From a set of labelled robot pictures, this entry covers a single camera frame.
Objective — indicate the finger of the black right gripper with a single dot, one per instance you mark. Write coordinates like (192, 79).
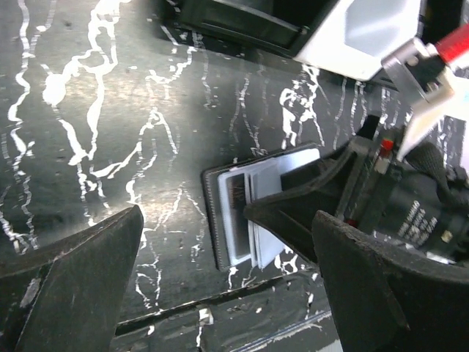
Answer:
(289, 216)

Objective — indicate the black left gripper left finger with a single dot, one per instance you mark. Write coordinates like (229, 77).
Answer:
(67, 296)

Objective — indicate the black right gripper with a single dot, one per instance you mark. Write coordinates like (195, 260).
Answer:
(418, 200)

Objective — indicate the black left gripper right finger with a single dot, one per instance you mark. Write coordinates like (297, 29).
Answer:
(385, 298)

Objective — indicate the black credit card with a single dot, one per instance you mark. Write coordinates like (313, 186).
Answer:
(235, 224)

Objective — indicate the black leather card holder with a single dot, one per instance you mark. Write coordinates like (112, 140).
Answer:
(262, 179)

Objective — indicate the white middle bin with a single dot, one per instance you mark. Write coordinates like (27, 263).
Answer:
(355, 36)

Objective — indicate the black left bin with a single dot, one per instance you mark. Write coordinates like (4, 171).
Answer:
(279, 27)

